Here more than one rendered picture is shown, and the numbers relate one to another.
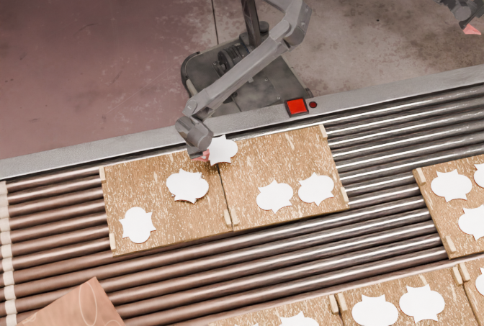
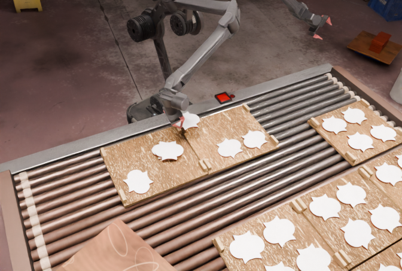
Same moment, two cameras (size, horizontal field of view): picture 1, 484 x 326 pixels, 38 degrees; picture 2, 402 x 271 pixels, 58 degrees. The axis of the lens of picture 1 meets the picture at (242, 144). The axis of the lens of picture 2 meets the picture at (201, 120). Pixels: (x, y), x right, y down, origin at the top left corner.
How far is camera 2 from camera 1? 93 cm
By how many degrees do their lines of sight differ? 18
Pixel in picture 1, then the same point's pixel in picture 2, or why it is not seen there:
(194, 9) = (124, 87)
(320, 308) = (288, 211)
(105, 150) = (100, 139)
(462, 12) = (316, 19)
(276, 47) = (225, 32)
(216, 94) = (187, 70)
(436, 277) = (351, 177)
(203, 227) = (186, 175)
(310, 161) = (244, 125)
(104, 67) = (73, 124)
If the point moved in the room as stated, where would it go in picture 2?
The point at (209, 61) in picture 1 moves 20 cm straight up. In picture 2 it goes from (143, 106) to (142, 88)
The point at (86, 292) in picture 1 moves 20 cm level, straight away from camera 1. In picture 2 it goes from (113, 230) to (82, 198)
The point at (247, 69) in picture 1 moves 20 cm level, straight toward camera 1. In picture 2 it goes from (206, 49) to (219, 76)
